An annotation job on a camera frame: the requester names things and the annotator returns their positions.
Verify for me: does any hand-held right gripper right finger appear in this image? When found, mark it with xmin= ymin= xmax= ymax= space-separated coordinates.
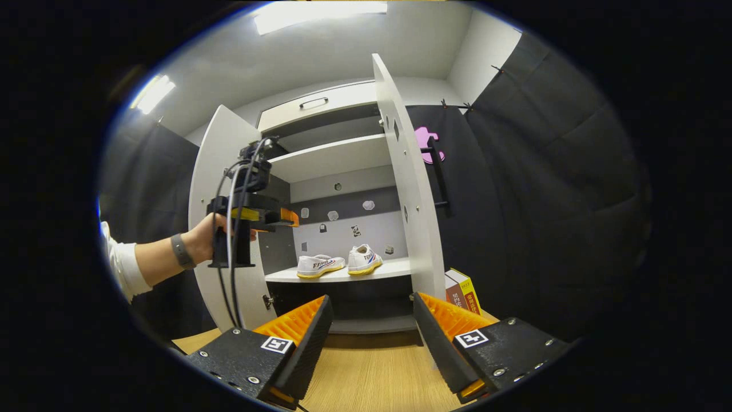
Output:
xmin=412 ymin=292 xmax=571 ymax=404

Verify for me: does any white canvas shoe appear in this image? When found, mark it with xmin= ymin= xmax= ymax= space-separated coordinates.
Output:
xmin=347 ymin=244 xmax=384 ymax=276
xmin=296 ymin=254 xmax=347 ymax=279

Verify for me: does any cabinet door with headphone sticker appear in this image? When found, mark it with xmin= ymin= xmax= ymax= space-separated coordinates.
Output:
xmin=372 ymin=53 xmax=453 ymax=312

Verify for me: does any ceiling light panel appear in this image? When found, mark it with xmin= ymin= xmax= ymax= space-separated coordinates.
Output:
xmin=253 ymin=1 xmax=388 ymax=36
xmin=130 ymin=74 xmax=177 ymax=115

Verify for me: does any black backdrop cloth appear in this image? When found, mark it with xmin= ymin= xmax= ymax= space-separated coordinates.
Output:
xmin=97 ymin=31 xmax=653 ymax=344

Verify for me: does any cabinet door with camera sticker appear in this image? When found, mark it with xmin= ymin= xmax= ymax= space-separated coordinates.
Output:
xmin=189 ymin=105 xmax=276 ymax=332

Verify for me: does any white grey shoe cabinet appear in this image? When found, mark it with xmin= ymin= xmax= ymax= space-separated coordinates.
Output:
xmin=257 ymin=80 xmax=447 ymax=335

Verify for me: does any left hand-held gripper cable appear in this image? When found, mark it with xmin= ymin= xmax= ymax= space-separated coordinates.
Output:
xmin=213 ymin=137 xmax=269 ymax=330

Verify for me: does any yellow book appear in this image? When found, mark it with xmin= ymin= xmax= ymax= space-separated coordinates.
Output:
xmin=452 ymin=268 xmax=483 ymax=315

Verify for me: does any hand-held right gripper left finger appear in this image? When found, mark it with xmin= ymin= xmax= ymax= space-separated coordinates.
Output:
xmin=186 ymin=295 xmax=334 ymax=410

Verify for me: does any grey wristband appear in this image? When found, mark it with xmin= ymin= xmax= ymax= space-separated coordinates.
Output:
xmin=170 ymin=233 xmax=197 ymax=270

